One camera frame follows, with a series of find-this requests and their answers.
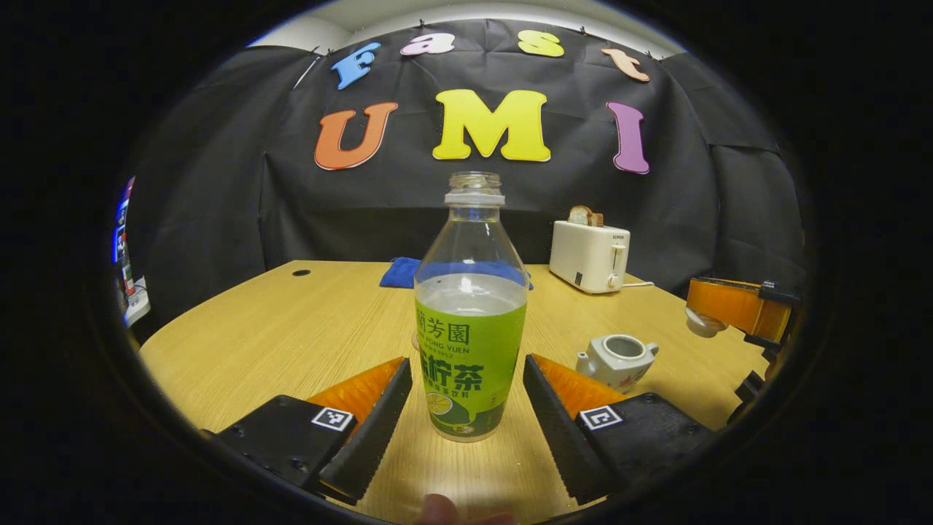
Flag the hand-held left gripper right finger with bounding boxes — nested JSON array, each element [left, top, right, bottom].
[[522, 353, 715, 505]]

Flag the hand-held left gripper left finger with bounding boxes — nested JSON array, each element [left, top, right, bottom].
[[200, 356, 414, 505]]

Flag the white ceramic teacup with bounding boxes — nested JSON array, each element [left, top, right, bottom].
[[576, 334, 660, 394]]

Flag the clear green label water bottle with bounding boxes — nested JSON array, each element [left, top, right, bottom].
[[413, 171, 529, 443]]

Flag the white toaster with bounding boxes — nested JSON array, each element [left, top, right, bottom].
[[549, 220, 631, 294]]

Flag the blue folded towel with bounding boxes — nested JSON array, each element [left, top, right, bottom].
[[379, 257, 533, 291]]

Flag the black backdrop cloth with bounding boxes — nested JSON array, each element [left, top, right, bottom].
[[128, 18, 810, 343]]

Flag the white side desk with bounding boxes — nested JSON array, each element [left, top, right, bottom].
[[122, 277, 152, 327]]

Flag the computer monitor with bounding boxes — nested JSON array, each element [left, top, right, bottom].
[[112, 177, 137, 296]]

